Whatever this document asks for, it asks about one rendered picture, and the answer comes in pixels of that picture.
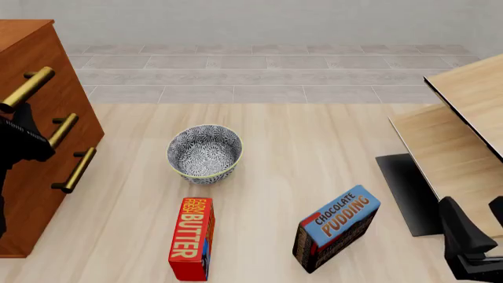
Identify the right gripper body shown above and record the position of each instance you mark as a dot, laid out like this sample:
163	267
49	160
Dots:
477	266

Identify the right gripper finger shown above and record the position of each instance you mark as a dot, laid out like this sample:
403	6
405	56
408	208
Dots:
463	227
497	206

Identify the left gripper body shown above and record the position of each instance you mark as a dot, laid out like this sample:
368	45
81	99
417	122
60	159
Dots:
27	146

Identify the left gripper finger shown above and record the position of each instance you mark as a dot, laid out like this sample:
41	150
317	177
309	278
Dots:
26	121

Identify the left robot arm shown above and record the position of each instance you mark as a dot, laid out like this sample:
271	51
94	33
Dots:
3	200

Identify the wooden cabinet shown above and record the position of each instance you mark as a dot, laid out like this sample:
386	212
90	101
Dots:
43	47

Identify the pale wooden shelf rack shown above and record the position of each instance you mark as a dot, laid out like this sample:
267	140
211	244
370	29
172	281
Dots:
452	141

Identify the blue chocolate pudding box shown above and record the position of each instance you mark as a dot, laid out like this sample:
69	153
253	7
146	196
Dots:
342	218

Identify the patterned blue white bowl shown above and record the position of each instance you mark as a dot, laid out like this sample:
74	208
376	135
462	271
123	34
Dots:
204	153

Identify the red butter box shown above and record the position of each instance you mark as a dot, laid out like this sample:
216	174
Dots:
190	233

